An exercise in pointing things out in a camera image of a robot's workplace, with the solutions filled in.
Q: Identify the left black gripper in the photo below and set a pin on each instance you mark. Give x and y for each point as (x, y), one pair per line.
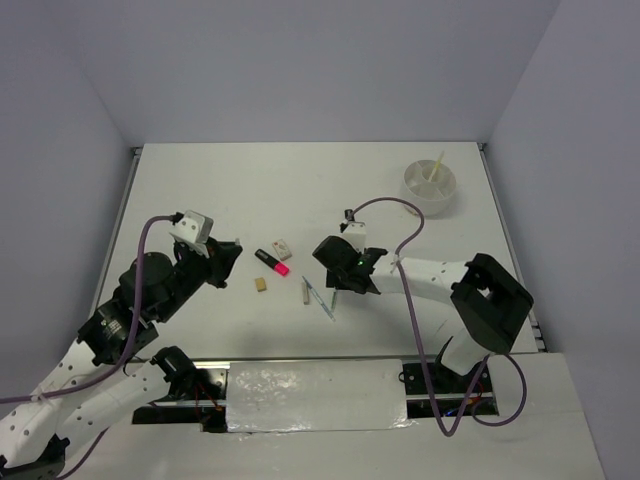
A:
(221, 259)

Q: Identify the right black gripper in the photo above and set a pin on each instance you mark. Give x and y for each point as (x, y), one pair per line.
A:
(333, 280)

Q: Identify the yellow pen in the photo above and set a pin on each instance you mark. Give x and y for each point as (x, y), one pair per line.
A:
(436, 167)

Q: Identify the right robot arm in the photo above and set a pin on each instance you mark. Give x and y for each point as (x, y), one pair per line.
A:
(492, 305)

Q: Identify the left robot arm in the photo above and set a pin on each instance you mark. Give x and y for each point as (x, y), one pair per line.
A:
(74, 404)

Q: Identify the blue clear pen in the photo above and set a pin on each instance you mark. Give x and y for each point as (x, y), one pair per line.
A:
(319, 299)

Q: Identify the beige chalk stick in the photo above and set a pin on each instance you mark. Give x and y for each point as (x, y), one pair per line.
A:
(305, 293)

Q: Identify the tan eraser cube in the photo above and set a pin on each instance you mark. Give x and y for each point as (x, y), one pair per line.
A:
(260, 284)

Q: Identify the pink black highlighter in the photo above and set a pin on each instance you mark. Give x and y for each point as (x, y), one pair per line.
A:
(273, 263)

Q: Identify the white boxed eraser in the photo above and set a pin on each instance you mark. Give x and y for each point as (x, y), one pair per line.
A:
(282, 250)

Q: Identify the white round divided organizer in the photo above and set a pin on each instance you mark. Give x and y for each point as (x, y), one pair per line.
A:
(430, 198)

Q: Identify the silver foil sheet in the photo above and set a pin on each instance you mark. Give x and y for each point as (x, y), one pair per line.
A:
(315, 396)

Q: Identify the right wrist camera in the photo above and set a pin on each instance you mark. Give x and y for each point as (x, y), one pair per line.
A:
(353, 232)

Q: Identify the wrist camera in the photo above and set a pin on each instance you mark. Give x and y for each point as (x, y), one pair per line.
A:
(193, 230)
(353, 232)

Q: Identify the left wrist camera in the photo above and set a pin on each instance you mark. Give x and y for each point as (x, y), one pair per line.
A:
(193, 230)

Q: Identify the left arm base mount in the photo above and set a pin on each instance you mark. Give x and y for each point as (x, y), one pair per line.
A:
(201, 403)

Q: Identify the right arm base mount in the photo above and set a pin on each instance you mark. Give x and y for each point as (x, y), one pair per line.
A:
(449, 391)

